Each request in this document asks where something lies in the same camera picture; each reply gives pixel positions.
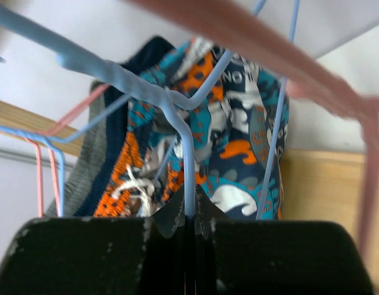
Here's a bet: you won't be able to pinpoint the wooden clothes rack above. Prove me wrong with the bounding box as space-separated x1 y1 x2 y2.
0 97 379 295

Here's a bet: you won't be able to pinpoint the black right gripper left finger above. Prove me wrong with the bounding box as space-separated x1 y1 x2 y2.
0 189 185 295

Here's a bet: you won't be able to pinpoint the pink hanger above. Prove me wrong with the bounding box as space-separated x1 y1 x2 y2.
133 1 379 259
49 149 61 217
0 82 112 218

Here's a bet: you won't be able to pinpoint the blue hanger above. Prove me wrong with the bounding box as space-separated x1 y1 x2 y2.
0 0 301 221
0 84 129 217

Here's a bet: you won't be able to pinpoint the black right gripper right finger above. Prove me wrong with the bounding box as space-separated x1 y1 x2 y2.
195 186 374 294

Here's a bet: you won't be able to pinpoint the navy blue shorts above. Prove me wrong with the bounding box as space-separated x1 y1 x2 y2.
72 36 174 216

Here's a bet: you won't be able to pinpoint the patterned blue orange shorts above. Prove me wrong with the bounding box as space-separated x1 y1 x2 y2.
94 54 289 219

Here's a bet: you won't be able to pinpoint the grey shorts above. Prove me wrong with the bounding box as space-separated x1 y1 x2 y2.
44 80 112 218

